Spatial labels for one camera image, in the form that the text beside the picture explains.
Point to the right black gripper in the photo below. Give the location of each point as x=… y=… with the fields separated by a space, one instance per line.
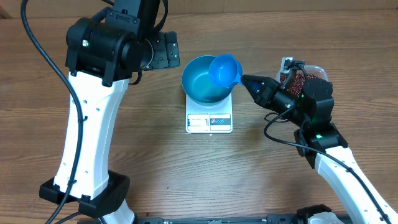
x=263 y=94

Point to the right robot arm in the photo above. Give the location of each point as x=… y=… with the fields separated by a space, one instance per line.
x=320 y=142

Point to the red beans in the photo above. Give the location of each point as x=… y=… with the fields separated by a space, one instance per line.
x=296 y=88

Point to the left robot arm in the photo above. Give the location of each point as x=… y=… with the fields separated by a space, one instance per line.
x=103 y=52

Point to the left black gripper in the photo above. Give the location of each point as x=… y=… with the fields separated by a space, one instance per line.
x=160 y=60

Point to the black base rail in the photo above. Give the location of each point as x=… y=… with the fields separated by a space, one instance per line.
x=268 y=219

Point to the blue plastic measuring scoop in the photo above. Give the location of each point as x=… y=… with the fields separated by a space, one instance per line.
x=225 y=71

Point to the clear plastic container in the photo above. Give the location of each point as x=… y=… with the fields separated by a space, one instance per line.
x=310 y=69

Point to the white digital kitchen scale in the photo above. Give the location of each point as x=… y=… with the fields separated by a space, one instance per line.
x=209 y=119

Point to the blue metal bowl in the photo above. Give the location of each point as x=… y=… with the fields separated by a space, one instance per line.
x=197 y=85

